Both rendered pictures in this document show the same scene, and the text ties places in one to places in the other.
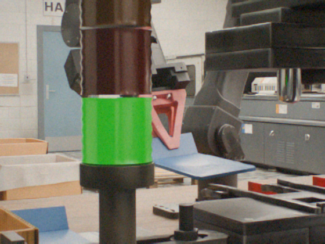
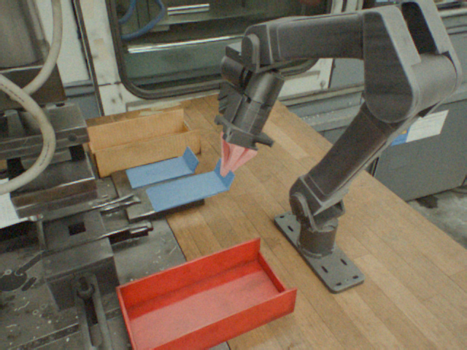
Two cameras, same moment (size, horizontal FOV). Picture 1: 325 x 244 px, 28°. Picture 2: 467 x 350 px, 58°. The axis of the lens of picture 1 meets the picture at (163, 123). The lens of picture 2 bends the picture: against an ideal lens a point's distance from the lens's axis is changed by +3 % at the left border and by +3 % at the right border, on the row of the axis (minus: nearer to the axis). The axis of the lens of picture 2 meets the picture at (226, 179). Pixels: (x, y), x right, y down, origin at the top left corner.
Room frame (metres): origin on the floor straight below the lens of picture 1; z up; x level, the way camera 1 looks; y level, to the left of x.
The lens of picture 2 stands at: (0.89, -0.62, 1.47)
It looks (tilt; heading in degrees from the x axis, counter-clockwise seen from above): 38 degrees down; 93
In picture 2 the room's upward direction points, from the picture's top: straight up
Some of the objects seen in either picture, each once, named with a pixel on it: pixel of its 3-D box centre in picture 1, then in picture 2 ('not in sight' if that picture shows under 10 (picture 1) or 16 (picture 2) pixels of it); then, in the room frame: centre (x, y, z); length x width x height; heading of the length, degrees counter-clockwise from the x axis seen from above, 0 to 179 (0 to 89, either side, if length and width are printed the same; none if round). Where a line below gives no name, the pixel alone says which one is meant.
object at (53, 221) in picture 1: (56, 232); (162, 166); (0.71, 0.12, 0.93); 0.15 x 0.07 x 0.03; 27
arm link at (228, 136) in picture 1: (214, 143); (317, 203); (1.02, -0.08, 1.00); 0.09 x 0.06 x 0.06; 39
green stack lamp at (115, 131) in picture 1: (116, 129); not in sight; (0.35, 0.02, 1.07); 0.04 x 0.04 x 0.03
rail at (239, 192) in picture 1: (270, 209); (80, 216); (0.60, -0.10, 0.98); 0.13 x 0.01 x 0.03; 28
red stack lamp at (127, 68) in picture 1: (116, 63); not in sight; (0.35, 0.02, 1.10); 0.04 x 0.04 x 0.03
